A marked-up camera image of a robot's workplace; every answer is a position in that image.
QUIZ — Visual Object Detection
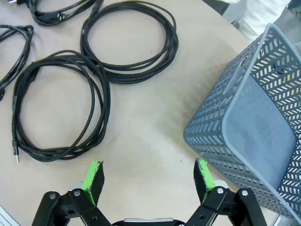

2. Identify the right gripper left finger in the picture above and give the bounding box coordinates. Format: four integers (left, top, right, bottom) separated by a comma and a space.
32, 161, 112, 226

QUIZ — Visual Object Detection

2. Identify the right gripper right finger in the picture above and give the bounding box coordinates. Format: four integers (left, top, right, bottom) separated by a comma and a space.
185, 158, 268, 226

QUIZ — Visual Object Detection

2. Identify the black USB cable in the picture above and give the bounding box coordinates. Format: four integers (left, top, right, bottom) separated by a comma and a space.
11, 49, 111, 164

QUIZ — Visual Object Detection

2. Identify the black braided cable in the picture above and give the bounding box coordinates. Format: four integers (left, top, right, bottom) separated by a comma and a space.
79, 0, 179, 85

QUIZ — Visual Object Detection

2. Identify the black power cable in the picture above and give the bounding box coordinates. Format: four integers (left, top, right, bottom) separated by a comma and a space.
30, 0, 98, 26

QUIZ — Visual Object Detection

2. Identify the grey-blue perforated plastic basket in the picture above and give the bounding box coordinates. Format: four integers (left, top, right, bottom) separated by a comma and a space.
183, 23, 301, 219

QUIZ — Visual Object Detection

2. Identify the person in white sweatshirt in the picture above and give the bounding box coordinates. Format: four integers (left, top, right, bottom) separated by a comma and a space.
206, 0, 292, 45

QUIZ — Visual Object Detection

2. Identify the black thin bundled cable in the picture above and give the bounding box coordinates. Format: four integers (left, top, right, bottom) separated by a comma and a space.
0, 24, 34, 101

